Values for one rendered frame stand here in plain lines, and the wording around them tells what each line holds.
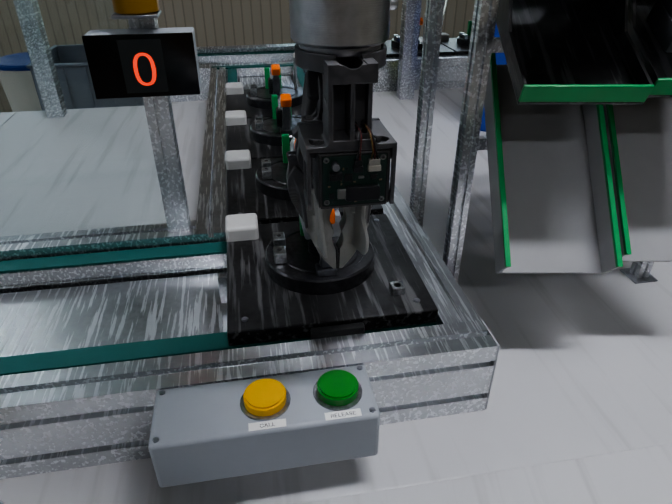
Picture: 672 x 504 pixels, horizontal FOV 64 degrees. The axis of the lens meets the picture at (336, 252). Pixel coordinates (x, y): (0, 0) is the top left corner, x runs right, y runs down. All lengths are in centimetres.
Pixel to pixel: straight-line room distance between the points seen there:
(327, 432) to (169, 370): 18
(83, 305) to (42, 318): 5
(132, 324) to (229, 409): 24
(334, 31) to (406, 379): 37
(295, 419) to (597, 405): 38
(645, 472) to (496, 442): 15
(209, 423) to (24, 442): 20
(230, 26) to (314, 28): 391
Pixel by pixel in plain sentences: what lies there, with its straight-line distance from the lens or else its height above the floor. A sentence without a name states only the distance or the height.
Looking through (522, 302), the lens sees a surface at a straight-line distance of 86.
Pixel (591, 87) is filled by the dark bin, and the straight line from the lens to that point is 62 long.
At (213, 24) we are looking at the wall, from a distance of 433.
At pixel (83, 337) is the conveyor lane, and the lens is 73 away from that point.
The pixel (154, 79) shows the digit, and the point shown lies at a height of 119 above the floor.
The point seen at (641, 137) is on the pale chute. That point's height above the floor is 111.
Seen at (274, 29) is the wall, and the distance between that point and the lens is 426.
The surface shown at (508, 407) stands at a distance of 69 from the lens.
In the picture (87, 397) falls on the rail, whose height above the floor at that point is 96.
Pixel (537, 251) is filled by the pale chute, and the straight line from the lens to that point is 69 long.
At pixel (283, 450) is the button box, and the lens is 53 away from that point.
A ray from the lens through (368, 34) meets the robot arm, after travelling 41.
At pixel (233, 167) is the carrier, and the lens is 98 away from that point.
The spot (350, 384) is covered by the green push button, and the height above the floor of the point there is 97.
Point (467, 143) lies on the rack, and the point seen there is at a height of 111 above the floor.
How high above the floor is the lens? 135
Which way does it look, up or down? 32 degrees down
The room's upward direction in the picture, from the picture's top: straight up
